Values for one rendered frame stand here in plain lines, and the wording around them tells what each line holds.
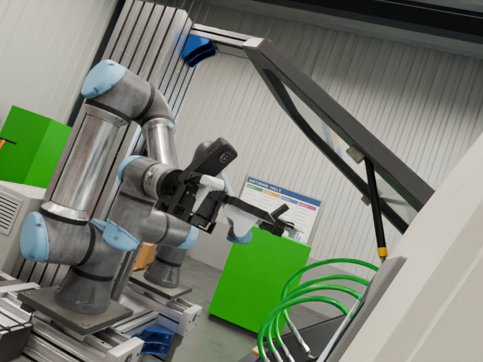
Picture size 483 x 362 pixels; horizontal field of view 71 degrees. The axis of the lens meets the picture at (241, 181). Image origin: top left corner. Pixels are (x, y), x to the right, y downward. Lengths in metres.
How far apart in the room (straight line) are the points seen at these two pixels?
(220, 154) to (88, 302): 0.61
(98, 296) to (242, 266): 3.47
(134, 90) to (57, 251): 0.44
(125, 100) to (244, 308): 3.82
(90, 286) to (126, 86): 0.54
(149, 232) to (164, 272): 0.73
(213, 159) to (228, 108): 7.87
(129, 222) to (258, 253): 3.73
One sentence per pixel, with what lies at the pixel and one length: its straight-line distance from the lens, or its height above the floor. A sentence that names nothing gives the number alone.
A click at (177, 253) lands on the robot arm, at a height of 1.18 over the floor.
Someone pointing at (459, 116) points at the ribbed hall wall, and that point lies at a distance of 8.54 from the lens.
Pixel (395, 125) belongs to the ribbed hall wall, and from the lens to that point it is 8.13.
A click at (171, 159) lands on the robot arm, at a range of 0.89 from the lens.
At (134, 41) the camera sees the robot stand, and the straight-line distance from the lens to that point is 1.37.
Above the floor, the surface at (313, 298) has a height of 1.30.
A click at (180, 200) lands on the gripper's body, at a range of 0.58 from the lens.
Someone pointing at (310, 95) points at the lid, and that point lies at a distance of 0.85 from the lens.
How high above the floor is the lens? 1.44
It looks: 5 degrees up
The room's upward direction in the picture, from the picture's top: 21 degrees clockwise
